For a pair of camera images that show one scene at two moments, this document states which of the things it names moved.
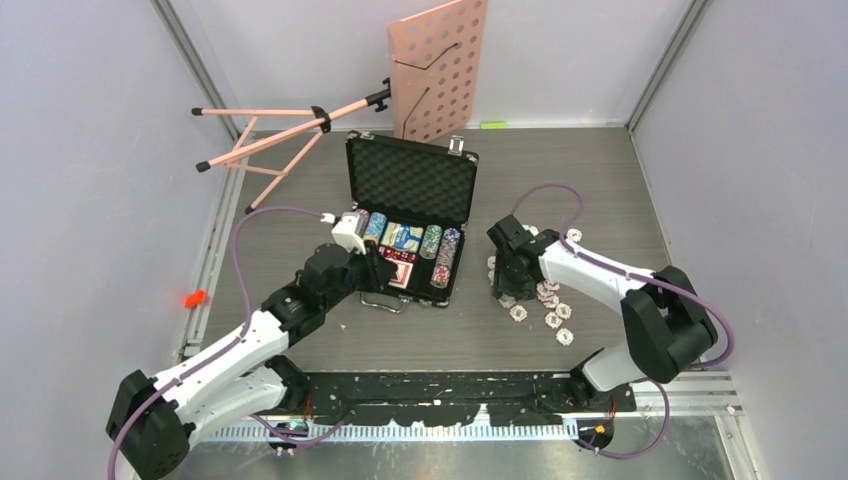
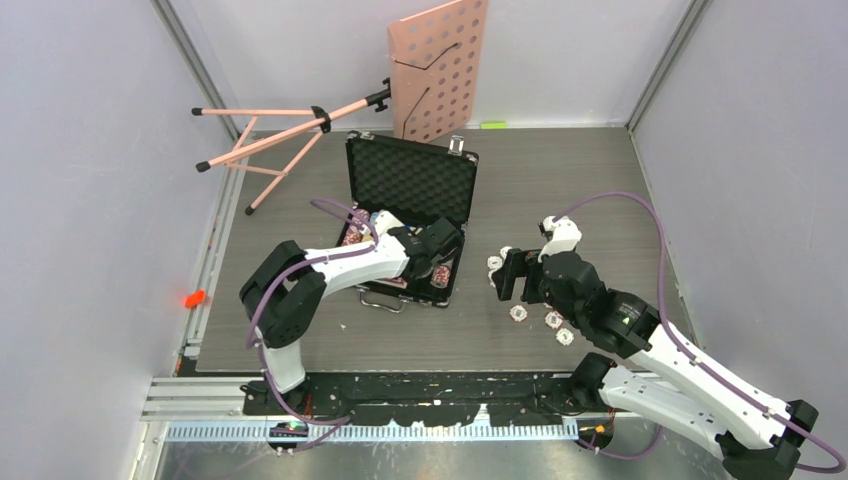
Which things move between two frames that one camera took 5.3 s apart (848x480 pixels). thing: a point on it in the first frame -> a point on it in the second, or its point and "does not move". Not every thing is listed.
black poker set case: [417, 199] does not move
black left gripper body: [355, 280] -> [422, 277]
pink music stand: [434, 69] does not move
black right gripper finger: [504, 282] does not move
